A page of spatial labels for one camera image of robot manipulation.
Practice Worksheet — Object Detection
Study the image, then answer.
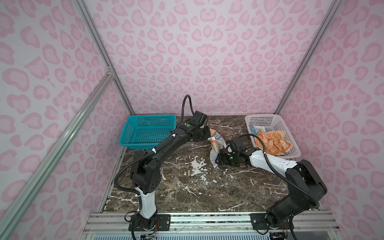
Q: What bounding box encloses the white plastic basket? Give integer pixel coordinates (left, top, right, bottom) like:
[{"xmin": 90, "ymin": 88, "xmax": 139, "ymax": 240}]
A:
[{"xmin": 245, "ymin": 114, "xmax": 301, "ymax": 159}]

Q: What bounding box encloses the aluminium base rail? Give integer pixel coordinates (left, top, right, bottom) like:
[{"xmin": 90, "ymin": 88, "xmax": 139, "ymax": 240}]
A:
[{"xmin": 81, "ymin": 211, "xmax": 344, "ymax": 240}]

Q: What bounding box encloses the left corner aluminium post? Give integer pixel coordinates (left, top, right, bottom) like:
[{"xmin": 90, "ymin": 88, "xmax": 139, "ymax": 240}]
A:
[{"xmin": 74, "ymin": 0, "xmax": 135, "ymax": 115}]

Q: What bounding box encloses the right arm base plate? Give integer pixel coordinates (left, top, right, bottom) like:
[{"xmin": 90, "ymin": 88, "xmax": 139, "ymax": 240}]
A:
[{"xmin": 250, "ymin": 213, "xmax": 290, "ymax": 231}]

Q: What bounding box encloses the left diagonal aluminium strut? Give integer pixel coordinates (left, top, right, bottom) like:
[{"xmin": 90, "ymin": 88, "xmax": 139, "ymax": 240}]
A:
[{"xmin": 1, "ymin": 72, "xmax": 115, "ymax": 240}]

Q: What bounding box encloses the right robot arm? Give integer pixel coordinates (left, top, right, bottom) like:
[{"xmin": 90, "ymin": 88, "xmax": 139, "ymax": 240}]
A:
[{"xmin": 215, "ymin": 135, "xmax": 328, "ymax": 228}]

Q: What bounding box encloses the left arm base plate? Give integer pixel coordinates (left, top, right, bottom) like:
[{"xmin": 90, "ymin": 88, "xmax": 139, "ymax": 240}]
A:
[{"xmin": 129, "ymin": 214, "xmax": 171, "ymax": 232}]

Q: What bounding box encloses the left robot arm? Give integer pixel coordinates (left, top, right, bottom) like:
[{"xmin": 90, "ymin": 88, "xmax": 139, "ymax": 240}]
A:
[{"xmin": 131, "ymin": 111, "xmax": 211, "ymax": 220}]

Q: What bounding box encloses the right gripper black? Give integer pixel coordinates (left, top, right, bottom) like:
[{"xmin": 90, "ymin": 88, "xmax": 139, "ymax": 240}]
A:
[{"xmin": 213, "ymin": 152, "xmax": 240, "ymax": 167}]

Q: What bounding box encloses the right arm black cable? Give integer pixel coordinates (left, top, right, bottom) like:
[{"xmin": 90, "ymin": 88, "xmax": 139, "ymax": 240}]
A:
[{"xmin": 236, "ymin": 133, "xmax": 319, "ymax": 208}]

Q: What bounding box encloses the rabbit striped towel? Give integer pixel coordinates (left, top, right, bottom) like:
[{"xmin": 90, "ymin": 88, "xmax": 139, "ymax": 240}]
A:
[{"xmin": 208, "ymin": 129, "xmax": 227, "ymax": 168}]

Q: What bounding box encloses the teal plastic basket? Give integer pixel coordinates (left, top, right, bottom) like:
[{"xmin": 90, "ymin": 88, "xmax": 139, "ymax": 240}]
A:
[{"xmin": 119, "ymin": 115, "xmax": 177, "ymax": 150}]

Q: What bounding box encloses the right corner aluminium post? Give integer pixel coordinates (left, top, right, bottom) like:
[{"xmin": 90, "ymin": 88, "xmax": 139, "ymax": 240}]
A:
[{"xmin": 275, "ymin": 0, "xmax": 344, "ymax": 115}]

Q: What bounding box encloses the corner aluminium post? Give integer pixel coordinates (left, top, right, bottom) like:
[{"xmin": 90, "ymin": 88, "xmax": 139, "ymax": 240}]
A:
[
  {"xmin": 275, "ymin": 0, "xmax": 344, "ymax": 115},
  {"xmin": 74, "ymin": 0, "xmax": 135, "ymax": 115}
]

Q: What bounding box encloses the orange patterned towel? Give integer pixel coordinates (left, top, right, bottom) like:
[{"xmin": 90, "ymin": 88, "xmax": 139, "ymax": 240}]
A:
[{"xmin": 250, "ymin": 126, "xmax": 293, "ymax": 156}]

